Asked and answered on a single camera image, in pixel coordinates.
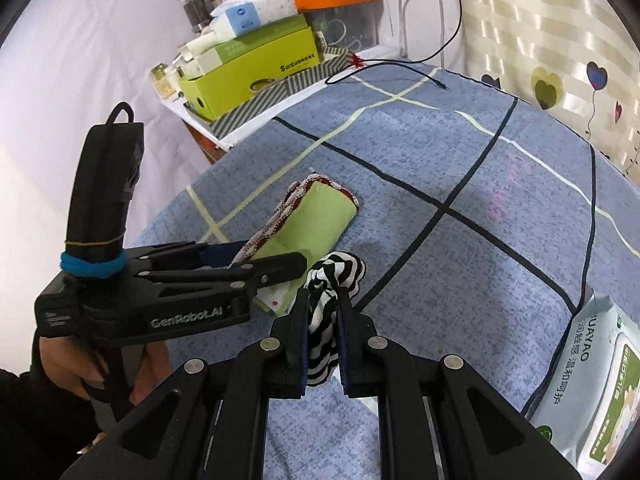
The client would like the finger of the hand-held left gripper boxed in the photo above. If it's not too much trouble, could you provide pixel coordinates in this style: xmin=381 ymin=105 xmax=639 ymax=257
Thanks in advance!
xmin=137 ymin=251 xmax=308 ymax=297
xmin=125 ymin=241 xmax=253 ymax=273

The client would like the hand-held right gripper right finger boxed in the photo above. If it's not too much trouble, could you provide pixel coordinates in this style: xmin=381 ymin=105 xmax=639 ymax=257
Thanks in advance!
xmin=336 ymin=287 xmax=583 ymax=480

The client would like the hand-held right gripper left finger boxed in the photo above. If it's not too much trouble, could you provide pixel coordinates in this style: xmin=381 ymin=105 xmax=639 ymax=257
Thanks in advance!
xmin=60 ymin=287 xmax=311 ymax=480

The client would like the black white striped sock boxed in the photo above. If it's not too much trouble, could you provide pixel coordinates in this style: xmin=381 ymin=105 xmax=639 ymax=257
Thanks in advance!
xmin=304 ymin=251 xmax=368 ymax=387

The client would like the green towel with patterned trim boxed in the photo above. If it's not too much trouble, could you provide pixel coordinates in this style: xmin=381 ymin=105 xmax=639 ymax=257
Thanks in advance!
xmin=227 ymin=174 xmax=362 ymax=317

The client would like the person's left forearm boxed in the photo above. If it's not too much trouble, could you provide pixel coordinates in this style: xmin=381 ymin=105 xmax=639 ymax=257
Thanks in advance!
xmin=0 ymin=366 xmax=108 ymax=480

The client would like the person's left hand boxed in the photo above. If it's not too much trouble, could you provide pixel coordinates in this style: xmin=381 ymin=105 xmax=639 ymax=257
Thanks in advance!
xmin=37 ymin=337 xmax=173 ymax=408

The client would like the blue elastic band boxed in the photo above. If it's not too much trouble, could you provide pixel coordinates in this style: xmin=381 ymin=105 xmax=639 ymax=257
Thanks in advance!
xmin=60 ymin=250 xmax=128 ymax=278

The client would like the blue plaid bedsheet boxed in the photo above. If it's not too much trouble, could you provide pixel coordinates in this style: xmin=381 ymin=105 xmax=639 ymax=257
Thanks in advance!
xmin=125 ymin=62 xmax=640 ymax=480

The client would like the grey white striped box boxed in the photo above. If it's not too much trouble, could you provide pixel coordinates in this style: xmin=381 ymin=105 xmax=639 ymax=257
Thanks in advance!
xmin=182 ymin=45 xmax=361 ymax=141

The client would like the lime green cardboard box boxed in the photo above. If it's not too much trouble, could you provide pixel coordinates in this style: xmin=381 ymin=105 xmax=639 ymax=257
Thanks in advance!
xmin=177 ymin=27 xmax=326 ymax=121

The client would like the small yellow glass bottle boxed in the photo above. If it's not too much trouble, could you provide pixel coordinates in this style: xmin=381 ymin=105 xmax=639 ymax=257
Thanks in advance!
xmin=151 ymin=64 xmax=179 ymax=99

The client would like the pale green white carton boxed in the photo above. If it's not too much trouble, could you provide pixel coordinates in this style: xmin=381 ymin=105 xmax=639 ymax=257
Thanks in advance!
xmin=180 ymin=14 xmax=321 ymax=78

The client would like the blue white tissue pack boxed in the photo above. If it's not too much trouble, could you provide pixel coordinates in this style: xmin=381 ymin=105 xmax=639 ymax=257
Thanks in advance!
xmin=209 ymin=0 xmax=299 ymax=38

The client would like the pale blue wet wipes pack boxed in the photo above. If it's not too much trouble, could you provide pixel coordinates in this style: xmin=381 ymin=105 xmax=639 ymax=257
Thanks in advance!
xmin=522 ymin=294 xmax=640 ymax=480

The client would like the cream heart print curtain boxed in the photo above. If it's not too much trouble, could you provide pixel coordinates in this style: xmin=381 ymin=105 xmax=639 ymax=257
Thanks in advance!
xmin=452 ymin=0 xmax=640 ymax=181

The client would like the black cable with red connector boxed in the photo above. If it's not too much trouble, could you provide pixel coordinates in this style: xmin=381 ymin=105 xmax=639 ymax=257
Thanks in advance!
xmin=326 ymin=0 xmax=463 ymax=92

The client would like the white cable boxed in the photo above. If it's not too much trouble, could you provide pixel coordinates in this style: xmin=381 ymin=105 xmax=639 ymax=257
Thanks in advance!
xmin=397 ymin=0 xmax=418 ymax=61
xmin=430 ymin=0 xmax=448 ymax=56

